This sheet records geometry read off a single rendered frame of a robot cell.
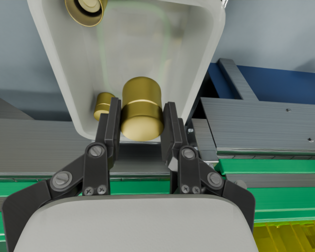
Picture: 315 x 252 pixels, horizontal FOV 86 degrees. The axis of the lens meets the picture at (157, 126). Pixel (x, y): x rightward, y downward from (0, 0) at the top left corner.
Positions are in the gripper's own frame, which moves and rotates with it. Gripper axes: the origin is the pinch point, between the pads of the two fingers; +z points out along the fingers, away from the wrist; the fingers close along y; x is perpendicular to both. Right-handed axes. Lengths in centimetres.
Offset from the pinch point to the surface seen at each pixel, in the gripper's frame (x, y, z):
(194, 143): -12.0, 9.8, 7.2
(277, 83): -12.1, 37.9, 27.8
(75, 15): 2.8, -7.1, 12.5
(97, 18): 2.6, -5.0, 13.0
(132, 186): -22.3, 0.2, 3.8
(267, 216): -19.7, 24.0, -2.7
